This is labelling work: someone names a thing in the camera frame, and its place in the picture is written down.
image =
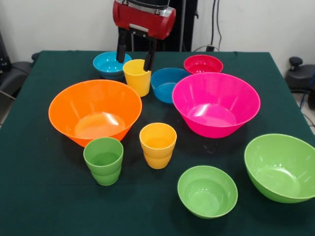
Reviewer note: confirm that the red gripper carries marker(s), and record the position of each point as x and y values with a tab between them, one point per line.
147	23

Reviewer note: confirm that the small light blue bowl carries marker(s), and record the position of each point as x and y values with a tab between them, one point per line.
108	64

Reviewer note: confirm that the smooth yellow cup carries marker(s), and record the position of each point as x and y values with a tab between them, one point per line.
137	83

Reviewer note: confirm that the dark blue bowl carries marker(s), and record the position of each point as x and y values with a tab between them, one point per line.
162	93

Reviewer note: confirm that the small red bowl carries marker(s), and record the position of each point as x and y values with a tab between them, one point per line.
201	65

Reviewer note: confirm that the black plug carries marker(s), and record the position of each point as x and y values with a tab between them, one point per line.
209	48

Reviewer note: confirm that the large orange bowl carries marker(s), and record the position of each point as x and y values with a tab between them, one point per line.
73	103

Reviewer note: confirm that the large pink bowl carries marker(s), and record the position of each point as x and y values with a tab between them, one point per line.
221	93

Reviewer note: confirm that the ridged yellow cup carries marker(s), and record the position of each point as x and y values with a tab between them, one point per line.
157	157

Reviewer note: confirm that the ridged green cup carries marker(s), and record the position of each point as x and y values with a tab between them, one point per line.
103	172

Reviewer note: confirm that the small green bowl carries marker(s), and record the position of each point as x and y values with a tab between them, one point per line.
206	196

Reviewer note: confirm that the dark green tablecloth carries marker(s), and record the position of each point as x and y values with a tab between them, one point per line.
37	196

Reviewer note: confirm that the large green bowl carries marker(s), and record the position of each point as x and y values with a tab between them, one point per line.
278	172

